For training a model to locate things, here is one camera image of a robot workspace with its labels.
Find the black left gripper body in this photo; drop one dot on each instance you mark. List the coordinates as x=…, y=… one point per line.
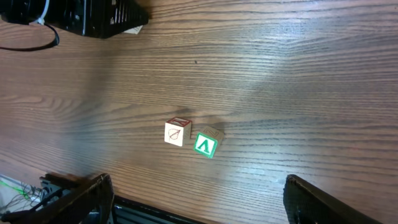
x=90, y=18

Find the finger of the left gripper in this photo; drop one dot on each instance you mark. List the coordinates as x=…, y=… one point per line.
x=123, y=15

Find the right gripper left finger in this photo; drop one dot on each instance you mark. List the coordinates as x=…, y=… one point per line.
x=69, y=201

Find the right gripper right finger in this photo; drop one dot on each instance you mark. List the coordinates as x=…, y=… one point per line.
x=305, y=203

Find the white ladybug block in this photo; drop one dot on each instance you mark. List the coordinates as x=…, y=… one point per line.
x=134, y=30

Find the white leaf block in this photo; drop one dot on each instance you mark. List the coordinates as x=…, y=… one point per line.
x=177, y=131

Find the green letter A block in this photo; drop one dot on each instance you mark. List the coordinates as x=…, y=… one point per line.
x=208, y=141

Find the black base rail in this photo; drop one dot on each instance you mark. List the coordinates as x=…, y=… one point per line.
x=129, y=211

